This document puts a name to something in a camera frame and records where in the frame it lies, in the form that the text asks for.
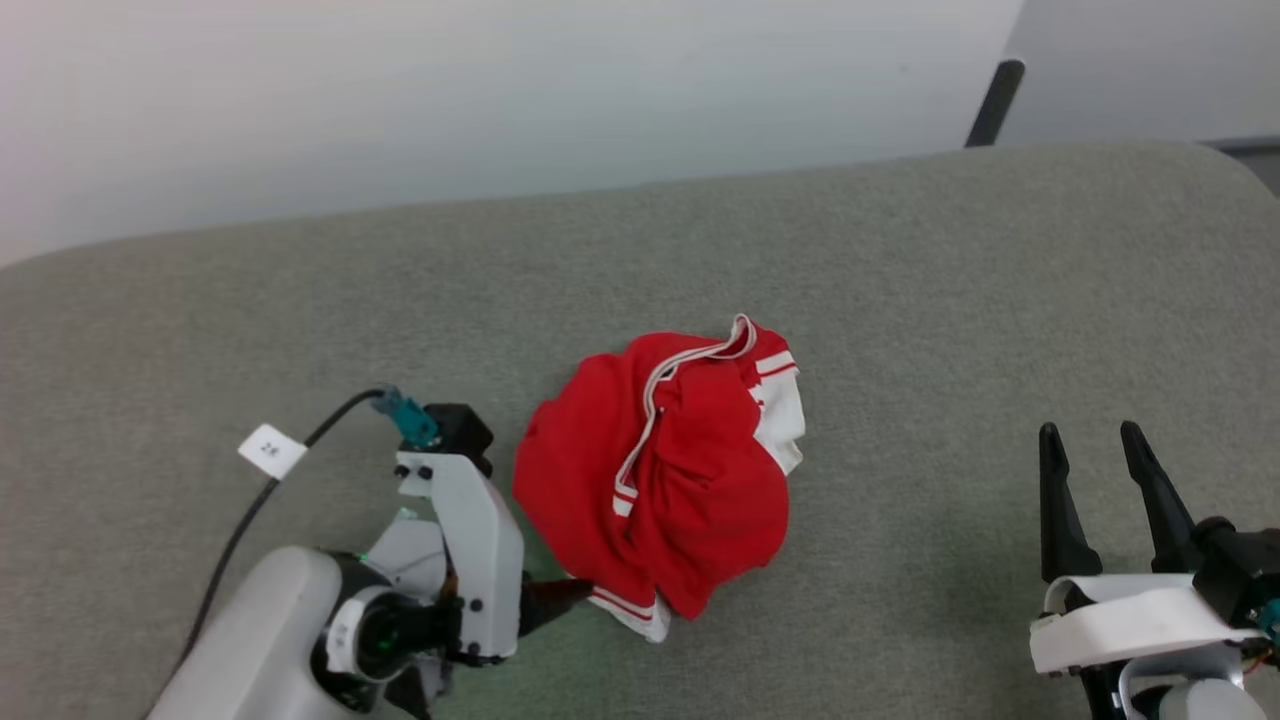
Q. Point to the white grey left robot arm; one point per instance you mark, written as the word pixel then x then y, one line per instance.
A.
pixel 260 630

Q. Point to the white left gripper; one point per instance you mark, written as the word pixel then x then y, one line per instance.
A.
pixel 485 560

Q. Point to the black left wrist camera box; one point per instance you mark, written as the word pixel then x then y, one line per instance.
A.
pixel 460 430

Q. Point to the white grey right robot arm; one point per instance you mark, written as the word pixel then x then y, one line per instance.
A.
pixel 1190 700

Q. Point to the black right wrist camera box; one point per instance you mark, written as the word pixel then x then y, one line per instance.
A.
pixel 1235 565

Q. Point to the red garment with white trim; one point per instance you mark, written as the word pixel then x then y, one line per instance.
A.
pixel 690 480

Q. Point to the grey-green fabric sofa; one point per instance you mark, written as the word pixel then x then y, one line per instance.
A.
pixel 900 300

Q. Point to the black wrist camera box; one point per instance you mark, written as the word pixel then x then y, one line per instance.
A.
pixel 460 430
pixel 1235 565

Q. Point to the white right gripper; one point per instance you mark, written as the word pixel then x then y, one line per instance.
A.
pixel 1130 620

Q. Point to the black slanted pole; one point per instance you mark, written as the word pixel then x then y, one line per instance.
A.
pixel 996 100

